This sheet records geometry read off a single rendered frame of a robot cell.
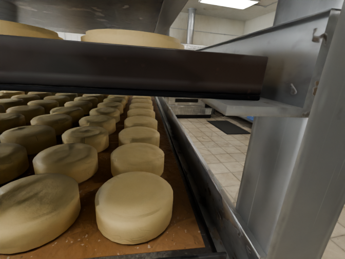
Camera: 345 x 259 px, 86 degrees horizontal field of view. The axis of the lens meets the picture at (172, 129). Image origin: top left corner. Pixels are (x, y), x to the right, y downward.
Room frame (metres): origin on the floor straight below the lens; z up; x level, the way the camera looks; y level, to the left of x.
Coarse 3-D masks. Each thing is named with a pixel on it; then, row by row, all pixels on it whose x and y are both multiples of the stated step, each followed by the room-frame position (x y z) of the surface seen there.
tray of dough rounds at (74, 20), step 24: (0, 0) 0.32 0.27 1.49; (24, 0) 0.31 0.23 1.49; (48, 0) 0.31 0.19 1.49; (72, 0) 0.30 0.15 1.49; (96, 0) 0.29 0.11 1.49; (120, 0) 0.29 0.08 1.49; (144, 0) 0.28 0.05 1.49; (48, 24) 0.49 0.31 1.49; (72, 24) 0.47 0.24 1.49; (96, 24) 0.46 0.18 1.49; (120, 24) 0.44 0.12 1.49; (144, 24) 0.42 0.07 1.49
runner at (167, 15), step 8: (168, 0) 0.26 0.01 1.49; (176, 0) 0.26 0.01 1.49; (184, 0) 0.26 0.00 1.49; (168, 8) 0.30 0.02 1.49; (176, 8) 0.29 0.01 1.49; (160, 16) 0.34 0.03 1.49; (168, 16) 0.34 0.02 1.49; (176, 16) 0.34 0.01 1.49; (160, 24) 0.40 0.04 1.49; (168, 24) 0.39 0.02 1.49; (160, 32) 0.49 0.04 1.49
